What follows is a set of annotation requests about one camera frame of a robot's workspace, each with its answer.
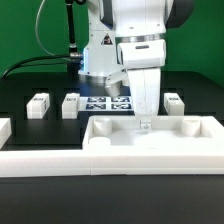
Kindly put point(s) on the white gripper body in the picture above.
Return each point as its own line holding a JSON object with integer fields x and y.
{"x": 143, "y": 62}

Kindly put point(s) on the white desk top panel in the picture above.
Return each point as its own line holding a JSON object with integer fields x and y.
{"x": 174, "y": 145}

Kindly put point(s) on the fiducial marker sheet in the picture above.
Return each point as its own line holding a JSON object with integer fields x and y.
{"x": 103, "y": 103}

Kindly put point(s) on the white block at left edge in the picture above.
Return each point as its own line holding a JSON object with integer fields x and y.
{"x": 5, "y": 130}

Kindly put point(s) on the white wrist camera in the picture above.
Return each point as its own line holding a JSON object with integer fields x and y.
{"x": 115, "y": 81}

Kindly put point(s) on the white L-shaped fixture wall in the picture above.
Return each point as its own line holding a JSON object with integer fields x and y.
{"x": 40, "y": 163}

